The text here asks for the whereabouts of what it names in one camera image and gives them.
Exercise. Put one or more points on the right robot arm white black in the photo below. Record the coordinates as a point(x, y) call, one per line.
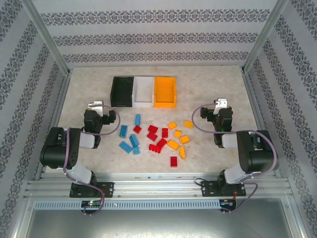
point(257, 158)

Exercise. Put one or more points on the white plastic bin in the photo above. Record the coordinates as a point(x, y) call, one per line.
point(144, 90)

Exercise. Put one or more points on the aluminium frame post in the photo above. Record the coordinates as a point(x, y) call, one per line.
point(263, 34)
point(46, 34)

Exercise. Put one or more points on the circuit board with green light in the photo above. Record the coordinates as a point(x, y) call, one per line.
point(91, 203)

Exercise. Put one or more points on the orange plastic bin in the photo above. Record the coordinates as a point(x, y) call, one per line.
point(164, 91)

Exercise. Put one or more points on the aluminium mounting rail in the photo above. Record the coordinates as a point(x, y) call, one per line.
point(158, 188)

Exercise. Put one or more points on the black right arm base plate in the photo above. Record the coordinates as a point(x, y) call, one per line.
point(209, 188)

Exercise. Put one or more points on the grey metal panel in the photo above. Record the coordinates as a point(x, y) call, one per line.
point(158, 223)

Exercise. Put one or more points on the small circuit board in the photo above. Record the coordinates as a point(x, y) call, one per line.
point(227, 203)

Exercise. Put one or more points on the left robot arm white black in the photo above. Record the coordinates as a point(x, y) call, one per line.
point(57, 148)

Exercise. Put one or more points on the blue lego brick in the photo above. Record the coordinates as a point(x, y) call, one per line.
point(123, 130)
point(136, 150)
point(137, 119)
point(133, 140)
point(125, 146)

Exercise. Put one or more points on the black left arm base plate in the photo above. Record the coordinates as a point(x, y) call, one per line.
point(106, 189)

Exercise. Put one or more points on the red lego brick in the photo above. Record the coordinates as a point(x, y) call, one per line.
point(165, 132)
point(155, 148)
point(137, 129)
point(153, 128)
point(161, 142)
point(151, 136)
point(174, 161)

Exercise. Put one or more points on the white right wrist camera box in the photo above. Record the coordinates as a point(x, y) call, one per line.
point(220, 105)

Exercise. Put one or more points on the aluminium side rail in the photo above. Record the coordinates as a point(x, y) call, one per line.
point(63, 94)
point(251, 94)

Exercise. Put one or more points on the black plastic bin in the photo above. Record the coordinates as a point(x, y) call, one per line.
point(122, 90)

